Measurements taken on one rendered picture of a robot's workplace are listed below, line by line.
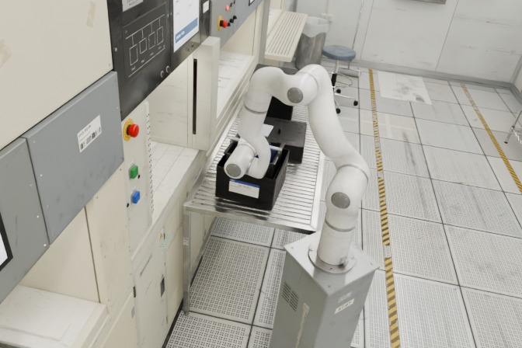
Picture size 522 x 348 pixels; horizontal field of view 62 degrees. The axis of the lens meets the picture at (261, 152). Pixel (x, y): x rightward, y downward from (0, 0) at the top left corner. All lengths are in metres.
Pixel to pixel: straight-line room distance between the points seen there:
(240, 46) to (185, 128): 1.45
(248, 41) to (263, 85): 1.93
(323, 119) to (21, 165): 0.92
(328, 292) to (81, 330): 0.83
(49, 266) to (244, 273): 1.47
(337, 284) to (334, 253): 0.11
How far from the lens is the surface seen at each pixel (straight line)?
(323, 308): 1.75
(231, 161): 1.65
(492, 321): 2.97
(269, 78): 1.46
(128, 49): 1.25
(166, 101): 2.07
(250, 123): 1.56
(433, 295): 2.93
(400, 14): 6.02
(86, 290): 1.49
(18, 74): 0.89
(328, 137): 1.46
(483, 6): 6.18
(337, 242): 1.68
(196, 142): 2.12
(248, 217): 1.91
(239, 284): 2.65
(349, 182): 1.48
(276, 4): 4.84
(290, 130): 2.39
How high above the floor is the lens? 2.00
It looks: 32 degrees down
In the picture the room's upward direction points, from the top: 6 degrees clockwise
